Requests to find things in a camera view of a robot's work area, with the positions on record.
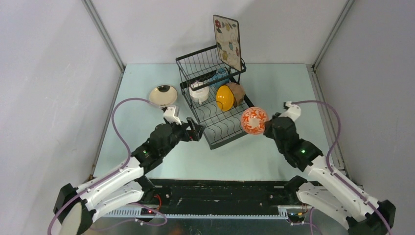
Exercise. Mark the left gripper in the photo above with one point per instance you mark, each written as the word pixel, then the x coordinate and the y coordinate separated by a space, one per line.
pixel 188 130

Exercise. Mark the grey slotted cable duct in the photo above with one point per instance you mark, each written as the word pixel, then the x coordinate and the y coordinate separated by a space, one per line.
pixel 138 212

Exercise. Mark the tan bowl with dark rim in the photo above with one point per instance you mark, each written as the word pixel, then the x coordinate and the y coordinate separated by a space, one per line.
pixel 238 93

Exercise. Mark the black wire dish rack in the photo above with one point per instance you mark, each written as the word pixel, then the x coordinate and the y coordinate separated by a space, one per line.
pixel 220 127

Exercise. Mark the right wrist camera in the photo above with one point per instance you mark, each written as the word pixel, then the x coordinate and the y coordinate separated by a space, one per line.
pixel 292 111

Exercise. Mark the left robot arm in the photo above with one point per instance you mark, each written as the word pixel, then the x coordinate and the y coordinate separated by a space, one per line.
pixel 126 183

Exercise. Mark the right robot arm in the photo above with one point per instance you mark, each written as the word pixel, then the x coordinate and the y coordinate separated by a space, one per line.
pixel 358 212

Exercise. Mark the yellow plastic bowl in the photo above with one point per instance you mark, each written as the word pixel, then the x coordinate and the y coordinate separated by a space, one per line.
pixel 224 98

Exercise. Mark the orange white patterned bowl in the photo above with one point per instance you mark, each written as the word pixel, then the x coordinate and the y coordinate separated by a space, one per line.
pixel 253 120

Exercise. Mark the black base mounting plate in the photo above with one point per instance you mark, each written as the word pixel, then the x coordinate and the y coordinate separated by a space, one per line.
pixel 220 197

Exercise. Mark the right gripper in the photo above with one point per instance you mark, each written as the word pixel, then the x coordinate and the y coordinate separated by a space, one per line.
pixel 270 125

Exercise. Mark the white two-handled soup cup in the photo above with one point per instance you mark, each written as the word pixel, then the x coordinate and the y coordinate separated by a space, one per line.
pixel 198 96

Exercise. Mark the blue floral mug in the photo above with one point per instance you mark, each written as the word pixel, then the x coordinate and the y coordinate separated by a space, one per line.
pixel 221 72

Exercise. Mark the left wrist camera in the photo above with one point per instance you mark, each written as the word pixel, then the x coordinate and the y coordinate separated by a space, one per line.
pixel 171 114

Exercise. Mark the round cream plate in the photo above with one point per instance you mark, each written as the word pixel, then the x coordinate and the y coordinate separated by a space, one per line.
pixel 163 95

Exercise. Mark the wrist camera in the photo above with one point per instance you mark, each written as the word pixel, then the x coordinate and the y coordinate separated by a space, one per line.
pixel 171 114
pixel 292 111

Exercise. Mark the square floral ceramic plate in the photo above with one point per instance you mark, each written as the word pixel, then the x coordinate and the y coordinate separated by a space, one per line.
pixel 227 37

